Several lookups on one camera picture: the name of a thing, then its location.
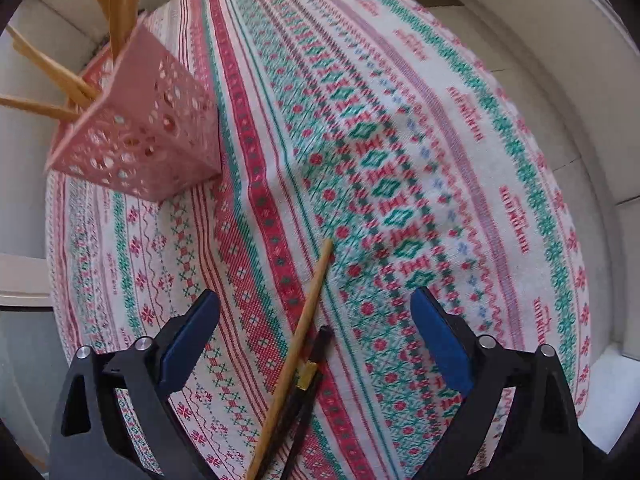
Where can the pink perforated utensil holder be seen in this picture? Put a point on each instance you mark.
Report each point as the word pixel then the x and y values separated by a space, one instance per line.
pixel 152 133

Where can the patterned striped tablecloth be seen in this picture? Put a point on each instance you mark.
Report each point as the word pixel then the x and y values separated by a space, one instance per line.
pixel 366 123

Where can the black chopstick gold band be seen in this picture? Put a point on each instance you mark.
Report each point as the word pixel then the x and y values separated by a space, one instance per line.
pixel 313 364

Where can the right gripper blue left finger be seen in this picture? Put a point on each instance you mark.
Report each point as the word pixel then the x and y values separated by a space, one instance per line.
pixel 90 439

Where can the wooden chopstick in holder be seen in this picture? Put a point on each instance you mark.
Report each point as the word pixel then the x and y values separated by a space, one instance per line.
pixel 76 88
pixel 116 26

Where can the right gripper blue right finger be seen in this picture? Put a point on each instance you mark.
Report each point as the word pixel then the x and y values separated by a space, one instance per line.
pixel 541 439

